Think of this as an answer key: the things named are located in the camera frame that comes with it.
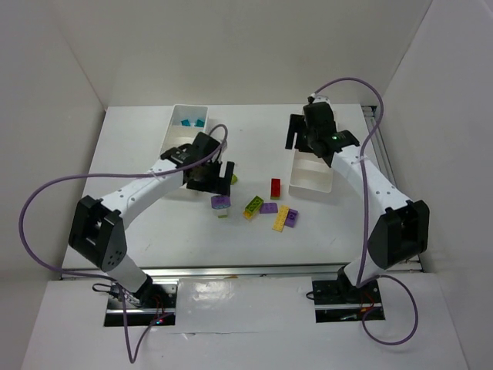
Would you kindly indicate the purple square lego brick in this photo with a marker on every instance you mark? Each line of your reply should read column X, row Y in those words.
column 291, row 218

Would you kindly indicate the aluminium front rail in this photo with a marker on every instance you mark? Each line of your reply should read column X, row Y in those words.
column 245, row 270

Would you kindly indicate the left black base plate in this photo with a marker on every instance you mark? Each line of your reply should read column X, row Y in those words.
column 161, row 310

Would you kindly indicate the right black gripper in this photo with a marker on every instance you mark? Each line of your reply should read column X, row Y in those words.
column 299, row 129

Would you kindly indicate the left white divided container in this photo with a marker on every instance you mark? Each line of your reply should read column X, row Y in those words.
column 177, row 134

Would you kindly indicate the red tall lego brick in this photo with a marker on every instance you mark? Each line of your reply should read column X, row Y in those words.
column 275, row 189

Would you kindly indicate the aluminium rail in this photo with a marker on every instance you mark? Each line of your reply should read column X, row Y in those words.
column 385, row 154
column 245, row 270

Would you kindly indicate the purple flat lego plate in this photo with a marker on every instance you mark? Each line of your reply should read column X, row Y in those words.
column 269, row 208

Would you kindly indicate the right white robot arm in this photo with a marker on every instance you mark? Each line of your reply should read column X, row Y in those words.
column 395, row 227

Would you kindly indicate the right white divided container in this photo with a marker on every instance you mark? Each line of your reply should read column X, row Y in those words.
column 310, row 178

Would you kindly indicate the yellow long lego plate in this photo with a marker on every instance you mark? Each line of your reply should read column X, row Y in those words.
column 280, row 220

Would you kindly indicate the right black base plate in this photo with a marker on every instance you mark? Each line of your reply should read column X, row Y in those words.
column 330, row 305

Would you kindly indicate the purple rounded lego block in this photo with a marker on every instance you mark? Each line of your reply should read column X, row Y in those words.
column 219, row 202

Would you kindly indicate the white divided container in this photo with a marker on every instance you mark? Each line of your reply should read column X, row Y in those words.
column 310, row 178
column 177, row 134

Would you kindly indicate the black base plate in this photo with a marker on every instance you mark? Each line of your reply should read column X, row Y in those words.
column 330, row 305
column 161, row 310

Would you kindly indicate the aluminium right side rail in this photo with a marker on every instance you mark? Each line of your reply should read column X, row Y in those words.
column 385, row 154

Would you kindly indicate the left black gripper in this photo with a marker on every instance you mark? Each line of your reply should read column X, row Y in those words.
column 208, row 184

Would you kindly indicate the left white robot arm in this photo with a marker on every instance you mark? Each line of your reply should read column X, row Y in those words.
column 98, row 231

